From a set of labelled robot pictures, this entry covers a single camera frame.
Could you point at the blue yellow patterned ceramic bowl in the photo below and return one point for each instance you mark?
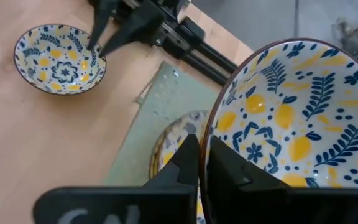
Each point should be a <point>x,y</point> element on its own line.
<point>61,59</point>
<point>154,158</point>
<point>291,118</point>
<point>174,137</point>

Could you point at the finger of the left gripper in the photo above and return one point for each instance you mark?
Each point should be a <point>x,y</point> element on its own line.
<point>104,15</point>
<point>135,34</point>

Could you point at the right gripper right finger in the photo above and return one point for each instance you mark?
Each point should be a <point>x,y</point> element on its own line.
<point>225,171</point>

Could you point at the green perforated metal shelf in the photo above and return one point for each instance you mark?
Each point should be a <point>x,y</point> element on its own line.
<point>166,102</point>

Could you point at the black aluminium table frame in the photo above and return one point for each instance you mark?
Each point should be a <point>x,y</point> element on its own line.
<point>207,62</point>

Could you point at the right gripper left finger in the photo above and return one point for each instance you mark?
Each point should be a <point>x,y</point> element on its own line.
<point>185,168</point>

